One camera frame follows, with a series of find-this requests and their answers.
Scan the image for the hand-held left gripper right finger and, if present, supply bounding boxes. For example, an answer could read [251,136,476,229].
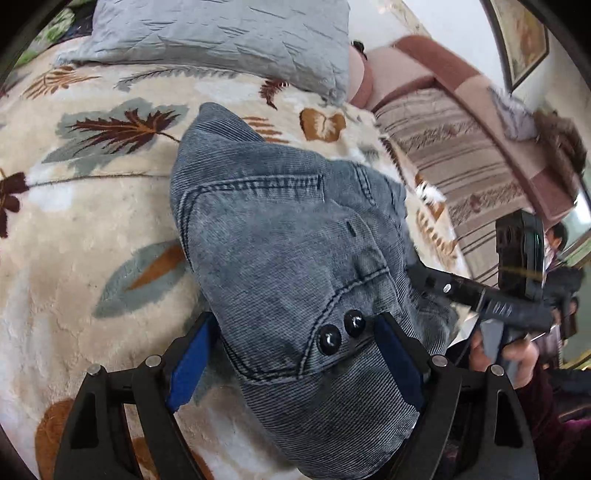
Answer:
[374,311,541,480]

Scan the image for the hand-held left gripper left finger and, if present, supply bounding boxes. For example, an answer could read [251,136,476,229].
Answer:
[53,311,220,480]

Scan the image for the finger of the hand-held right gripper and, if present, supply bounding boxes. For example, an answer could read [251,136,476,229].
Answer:
[406,258,485,309]

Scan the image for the blue-grey denim pants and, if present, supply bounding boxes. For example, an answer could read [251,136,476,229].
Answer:
[170,102,462,480]

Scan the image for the person's right forearm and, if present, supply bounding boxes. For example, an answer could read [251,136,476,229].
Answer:
[515,360,591,480]

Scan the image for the person's right hand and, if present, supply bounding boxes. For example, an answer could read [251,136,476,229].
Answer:
[468,323,540,389]

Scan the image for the white crumpled tissue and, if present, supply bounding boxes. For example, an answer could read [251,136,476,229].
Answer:
[414,180,448,205]

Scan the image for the brown fur garment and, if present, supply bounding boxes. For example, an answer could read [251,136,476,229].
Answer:
[531,111,588,197]

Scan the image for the beige striped cushion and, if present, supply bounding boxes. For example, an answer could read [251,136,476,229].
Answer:
[374,88,542,288]

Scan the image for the pale grey cloth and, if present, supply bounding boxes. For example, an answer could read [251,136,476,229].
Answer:
[488,85,540,142]

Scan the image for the cream leaf-print blanket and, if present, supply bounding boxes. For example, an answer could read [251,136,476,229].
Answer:
[0,37,472,480]

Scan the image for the striped brown sofa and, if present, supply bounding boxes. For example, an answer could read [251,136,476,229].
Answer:
[369,34,578,222]

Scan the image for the pink round pillow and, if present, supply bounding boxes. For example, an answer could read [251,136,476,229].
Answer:
[348,41,376,109]

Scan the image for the grey quilted pillow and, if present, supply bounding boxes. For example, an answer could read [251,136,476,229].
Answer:
[55,0,352,106]

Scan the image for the green patterned quilt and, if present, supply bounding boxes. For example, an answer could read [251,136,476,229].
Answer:
[14,7,78,65]

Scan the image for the framed wall picture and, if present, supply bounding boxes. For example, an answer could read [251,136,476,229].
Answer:
[482,0,551,93]

